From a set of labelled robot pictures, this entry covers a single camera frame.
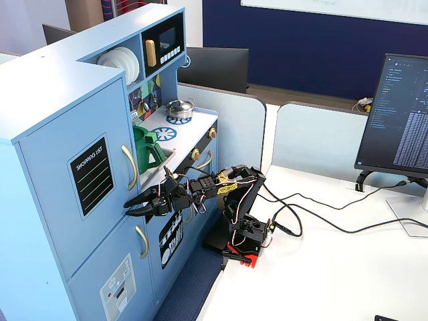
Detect whiteboard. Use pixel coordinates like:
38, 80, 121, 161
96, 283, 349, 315
239, 0, 428, 26

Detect yellow and white small items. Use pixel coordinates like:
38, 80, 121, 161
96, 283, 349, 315
351, 96, 374, 114

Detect dark banner with red lines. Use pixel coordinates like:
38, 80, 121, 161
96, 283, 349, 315
100, 0, 168, 17

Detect brown wooden panel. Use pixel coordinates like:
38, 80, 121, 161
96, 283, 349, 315
64, 0, 105, 33

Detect black power cable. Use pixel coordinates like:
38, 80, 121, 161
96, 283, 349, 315
267, 185, 428, 239

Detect green plastic pitcher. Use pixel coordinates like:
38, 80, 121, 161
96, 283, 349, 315
132, 125, 167, 175

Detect black monitor back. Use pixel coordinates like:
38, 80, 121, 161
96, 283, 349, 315
177, 46, 250, 95
42, 23, 78, 46

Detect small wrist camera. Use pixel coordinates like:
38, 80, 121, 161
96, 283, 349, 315
163, 166, 180, 189

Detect fridge door with dispenser print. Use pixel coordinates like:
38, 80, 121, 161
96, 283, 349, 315
66, 219, 156, 321

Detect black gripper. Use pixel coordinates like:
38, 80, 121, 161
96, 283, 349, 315
123, 183, 195, 218

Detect black bracket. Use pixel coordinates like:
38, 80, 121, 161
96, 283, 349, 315
354, 170, 372, 193

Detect black toy microwave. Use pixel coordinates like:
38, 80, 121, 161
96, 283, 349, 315
140, 12, 185, 77

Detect navy blue partition board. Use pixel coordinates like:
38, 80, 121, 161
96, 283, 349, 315
201, 0, 428, 102

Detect light blue desk divider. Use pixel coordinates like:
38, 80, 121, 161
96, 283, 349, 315
271, 101, 370, 175
177, 82, 268, 175

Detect white plate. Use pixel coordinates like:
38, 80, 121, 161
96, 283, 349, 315
120, 45, 140, 83
96, 49, 130, 84
113, 47, 136, 84

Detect light blue toy kitchen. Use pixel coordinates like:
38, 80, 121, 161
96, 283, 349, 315
0, 3, 220, 321

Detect black flat plate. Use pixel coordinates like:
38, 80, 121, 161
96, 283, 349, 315
201, 229, 232, 252

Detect cabinet door with black sticker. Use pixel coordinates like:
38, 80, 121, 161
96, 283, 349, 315
145, 199, 197, 307

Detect white monitor stand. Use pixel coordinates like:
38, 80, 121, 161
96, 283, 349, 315
386, 186, 428, 238

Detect fridge door with shopping list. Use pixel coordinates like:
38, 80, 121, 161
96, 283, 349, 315
17, 77, 140, 281

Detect black table clamp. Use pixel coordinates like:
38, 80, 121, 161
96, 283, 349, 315
221, 250, 252, 264

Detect red robot base mount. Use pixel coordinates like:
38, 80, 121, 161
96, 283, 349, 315
226, 239, 262, 270

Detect small metal pot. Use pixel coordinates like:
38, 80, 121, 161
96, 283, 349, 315
166, 98, 197, 120

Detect toy oven door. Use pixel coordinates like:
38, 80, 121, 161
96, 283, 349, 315
192, 140, 219, 241

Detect black usb cable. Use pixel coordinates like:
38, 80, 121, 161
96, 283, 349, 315
259, 179, 428, 211

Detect monitor showing code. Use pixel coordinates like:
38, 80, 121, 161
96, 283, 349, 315
354, 52, 428, 180

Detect silver toy sink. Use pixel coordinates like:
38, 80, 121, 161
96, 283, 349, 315
139, 148, 177, 191

